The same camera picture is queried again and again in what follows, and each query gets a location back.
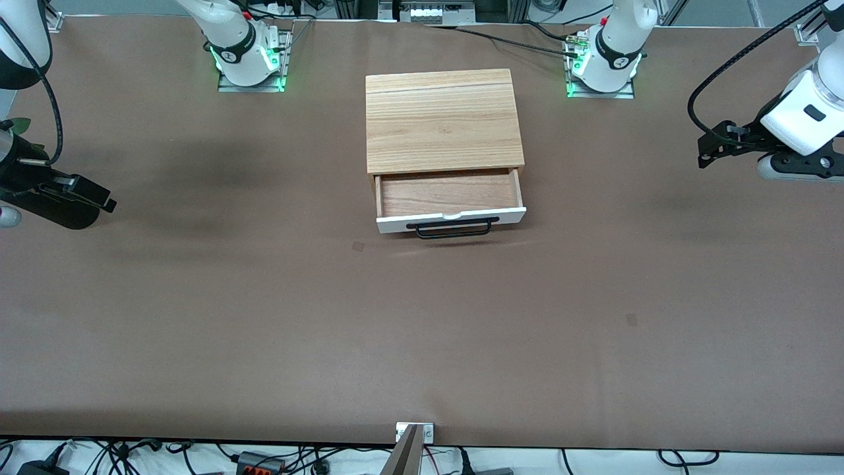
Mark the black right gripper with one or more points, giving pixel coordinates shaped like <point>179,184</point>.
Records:
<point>14,177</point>

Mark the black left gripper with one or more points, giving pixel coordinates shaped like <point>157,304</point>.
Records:
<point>750,135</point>

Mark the light wooden drawer cabinet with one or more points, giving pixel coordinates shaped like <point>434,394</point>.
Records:
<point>442,119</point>

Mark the black vase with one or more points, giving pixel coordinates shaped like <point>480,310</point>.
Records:
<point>59,214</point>

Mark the black power adapter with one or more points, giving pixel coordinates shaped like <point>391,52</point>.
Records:
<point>41,469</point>

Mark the white power strip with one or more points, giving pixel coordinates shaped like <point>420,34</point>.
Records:
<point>425,12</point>

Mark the black orange connector block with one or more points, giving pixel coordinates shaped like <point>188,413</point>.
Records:
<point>260,464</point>

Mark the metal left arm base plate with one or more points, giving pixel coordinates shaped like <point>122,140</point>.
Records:
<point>626,95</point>

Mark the metal table corner bracket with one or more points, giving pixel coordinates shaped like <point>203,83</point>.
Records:
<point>807,34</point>
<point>53,21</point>

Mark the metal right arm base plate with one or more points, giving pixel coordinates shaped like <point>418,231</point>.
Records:
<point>285,63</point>

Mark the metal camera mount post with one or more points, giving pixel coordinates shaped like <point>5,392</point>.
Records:
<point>410,455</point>

